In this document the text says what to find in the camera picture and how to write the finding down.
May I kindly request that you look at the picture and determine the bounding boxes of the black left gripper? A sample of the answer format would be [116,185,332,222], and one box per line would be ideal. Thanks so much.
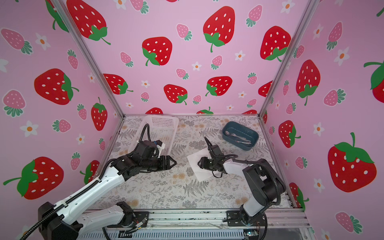
[142,154,179,172]

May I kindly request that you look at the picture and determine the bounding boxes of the white paper napkin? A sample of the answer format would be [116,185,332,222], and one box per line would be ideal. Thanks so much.
[187,148,221,182]

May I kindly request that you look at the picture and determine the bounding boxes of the teal plastic utensil tray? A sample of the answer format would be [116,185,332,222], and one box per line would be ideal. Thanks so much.
[222,121,260,151]

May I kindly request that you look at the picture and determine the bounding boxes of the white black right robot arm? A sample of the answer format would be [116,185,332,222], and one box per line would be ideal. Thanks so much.
[198,138,287,226]

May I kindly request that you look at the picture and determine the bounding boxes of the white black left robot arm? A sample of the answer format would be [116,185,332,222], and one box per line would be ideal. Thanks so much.
[21,139,177,240]

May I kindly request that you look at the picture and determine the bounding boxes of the white plastic mesh basket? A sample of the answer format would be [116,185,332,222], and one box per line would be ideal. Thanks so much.
[128,115,179,156]

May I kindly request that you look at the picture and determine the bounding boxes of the silver metal spoon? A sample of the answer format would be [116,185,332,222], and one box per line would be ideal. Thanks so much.
[225,131,251,143]

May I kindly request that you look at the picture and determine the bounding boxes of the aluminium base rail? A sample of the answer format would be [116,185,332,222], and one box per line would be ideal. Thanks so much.
[64,208,313,240]

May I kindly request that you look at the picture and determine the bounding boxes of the right aluminium corner post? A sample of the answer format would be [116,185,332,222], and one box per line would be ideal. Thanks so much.
[259,0,320,119]

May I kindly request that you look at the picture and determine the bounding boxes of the aluminium corner frame post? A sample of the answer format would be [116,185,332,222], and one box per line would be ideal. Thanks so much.
[52,0,125,119]

